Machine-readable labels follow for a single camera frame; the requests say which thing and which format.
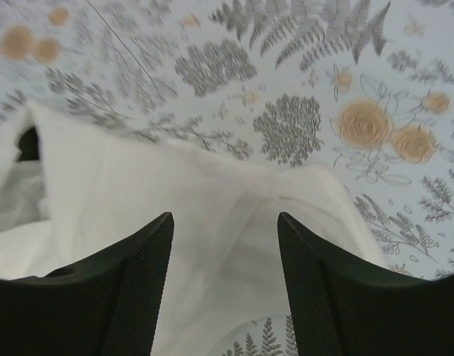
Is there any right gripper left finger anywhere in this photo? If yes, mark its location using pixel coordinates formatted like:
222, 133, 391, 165
0, 212, 174, 356

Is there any floral table mat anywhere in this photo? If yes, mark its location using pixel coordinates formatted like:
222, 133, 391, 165
0, 1, 454, 355

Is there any white t shirt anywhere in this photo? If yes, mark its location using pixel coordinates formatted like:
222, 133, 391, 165
0, 102, 386, 355

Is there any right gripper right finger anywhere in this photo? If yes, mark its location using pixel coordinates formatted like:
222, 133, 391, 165
277, 212, 454, 355

